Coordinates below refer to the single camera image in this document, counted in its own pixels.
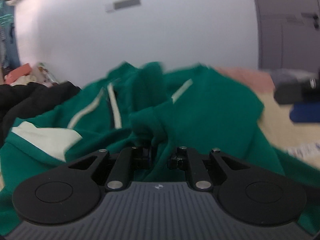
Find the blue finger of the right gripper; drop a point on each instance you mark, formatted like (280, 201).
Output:
(305, 112)

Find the green hoodie with cream print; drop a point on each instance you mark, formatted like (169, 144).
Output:
(195, 107)

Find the grey bedroom door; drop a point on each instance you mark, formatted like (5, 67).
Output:
(287, 37)

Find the pile of pink white clothes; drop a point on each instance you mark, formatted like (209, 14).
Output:
(26, 74)

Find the hanging clothes on rack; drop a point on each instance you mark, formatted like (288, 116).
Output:
(9, 53)

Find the black jacket on bed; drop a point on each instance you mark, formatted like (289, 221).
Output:
(31, 100)

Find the black door handle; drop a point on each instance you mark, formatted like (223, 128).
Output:
(315, 18)

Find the grey wall switch panel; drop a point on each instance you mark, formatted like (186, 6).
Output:
(121, 4)

